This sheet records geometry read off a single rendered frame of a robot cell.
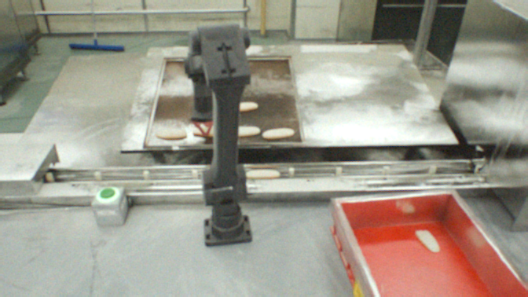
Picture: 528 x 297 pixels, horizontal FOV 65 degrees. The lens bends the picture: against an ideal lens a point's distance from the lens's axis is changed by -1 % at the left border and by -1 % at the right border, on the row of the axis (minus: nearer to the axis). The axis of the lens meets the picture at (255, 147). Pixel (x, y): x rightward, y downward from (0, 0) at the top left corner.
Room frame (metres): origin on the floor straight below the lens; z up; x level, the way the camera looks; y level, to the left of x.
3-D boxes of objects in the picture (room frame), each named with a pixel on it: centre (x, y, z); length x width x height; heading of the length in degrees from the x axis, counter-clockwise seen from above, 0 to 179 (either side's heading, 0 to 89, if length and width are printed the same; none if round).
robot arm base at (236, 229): (0.77, 0.07, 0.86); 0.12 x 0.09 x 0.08; 98
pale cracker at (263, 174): (0.97, -0.02, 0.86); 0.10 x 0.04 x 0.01; 92
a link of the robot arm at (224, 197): (0.79, 0.08, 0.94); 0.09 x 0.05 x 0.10; 14
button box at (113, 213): (0.83, 0.38, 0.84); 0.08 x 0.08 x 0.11; 2
